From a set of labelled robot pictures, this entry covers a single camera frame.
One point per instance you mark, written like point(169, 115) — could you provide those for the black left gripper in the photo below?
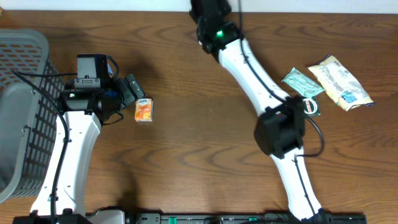
point(125, 92)

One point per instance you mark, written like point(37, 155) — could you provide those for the orange tissue pack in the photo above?
point(144, 110)

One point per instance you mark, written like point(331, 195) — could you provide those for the teal wet wipes pack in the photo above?
point(302, 84)

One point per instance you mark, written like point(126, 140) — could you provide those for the yellow snack bag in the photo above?
point(340, 84)

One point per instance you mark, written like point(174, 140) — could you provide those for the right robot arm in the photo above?
point(280, 126)

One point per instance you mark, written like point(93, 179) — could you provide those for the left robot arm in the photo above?
point(82, 110)

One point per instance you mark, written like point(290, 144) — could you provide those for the grey plastic shopping basket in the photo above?
point(28, 121)

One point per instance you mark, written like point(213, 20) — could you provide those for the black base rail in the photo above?
point(267, 218)

